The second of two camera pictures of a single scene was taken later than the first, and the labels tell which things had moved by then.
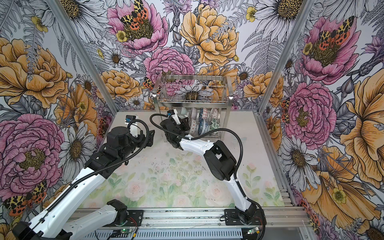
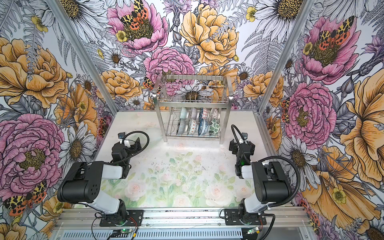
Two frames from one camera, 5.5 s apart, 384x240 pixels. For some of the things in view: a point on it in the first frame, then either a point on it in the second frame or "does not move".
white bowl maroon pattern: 215,113 does not move
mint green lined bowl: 183,113 does not move
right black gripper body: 183,126 -> 234,151
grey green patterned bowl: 193,113 does not move
